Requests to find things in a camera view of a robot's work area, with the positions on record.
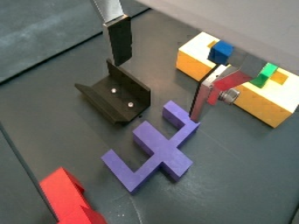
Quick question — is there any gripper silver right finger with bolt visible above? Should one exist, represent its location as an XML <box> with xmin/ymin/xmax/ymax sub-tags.
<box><xmin>190</xmin><ymin>64</ymin><xmax>253</xmax><ymax>122</ymax></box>

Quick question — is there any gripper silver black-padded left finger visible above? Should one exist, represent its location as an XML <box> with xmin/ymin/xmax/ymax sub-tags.
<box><xmin>90</xmin><ymin>0</ymin><xmax>133</xmax><ymax>67</ymax></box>

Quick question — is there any purple cross-shaped block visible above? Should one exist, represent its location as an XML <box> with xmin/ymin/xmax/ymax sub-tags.
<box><xmin>102</xmin><ymin>101</ymin><xmax>201</xmax><ymax>193</ymax></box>

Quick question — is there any yellow slotted board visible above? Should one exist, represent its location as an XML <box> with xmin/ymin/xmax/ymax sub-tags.
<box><xmin>177</xmin><ymin>32</ymin><xmax>299</xmax><ymax>128</ymax></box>

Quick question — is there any black angled fixture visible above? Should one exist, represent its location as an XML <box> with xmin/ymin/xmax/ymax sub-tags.
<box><xmin>75</xmin><ymin>59</ymin><xmax>151</xmax><ymax>124</ymax></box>

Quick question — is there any blue long bar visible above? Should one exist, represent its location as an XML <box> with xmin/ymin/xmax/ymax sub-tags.
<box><xmin>209</xmin><ymin>40</ymin><xmax>234</xmax><ymax>66</ymax></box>

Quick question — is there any green long bar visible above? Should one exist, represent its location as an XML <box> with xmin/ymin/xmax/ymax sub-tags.
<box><xmin>250</xmin><ymin>63</ymin><xmax>278</xmax><ymax>88</ymax></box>

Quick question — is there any red cross-shaped block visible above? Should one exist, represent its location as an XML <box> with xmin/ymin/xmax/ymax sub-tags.
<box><xmin>41</xmin><ymin>167</ymin><xmax>109</xmax><ymax>224</ymax></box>

